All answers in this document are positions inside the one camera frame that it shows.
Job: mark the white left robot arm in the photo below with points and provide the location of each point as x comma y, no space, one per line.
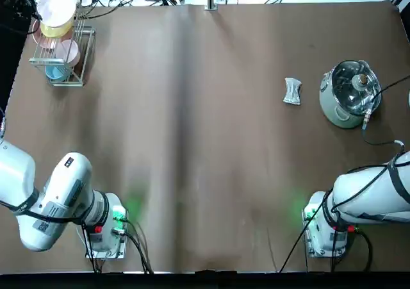
64,199

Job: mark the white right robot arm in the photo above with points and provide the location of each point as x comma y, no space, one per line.
368,193

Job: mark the grey electric cooking pot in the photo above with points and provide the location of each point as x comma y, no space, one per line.
336,112

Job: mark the glass pot lid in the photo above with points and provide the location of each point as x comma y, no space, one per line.
349,90

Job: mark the small pink bowl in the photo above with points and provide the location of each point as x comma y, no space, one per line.
68,53

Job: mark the blue bowl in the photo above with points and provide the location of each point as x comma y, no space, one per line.
54,73

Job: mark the large pink bowl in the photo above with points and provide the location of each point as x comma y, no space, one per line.
36,33

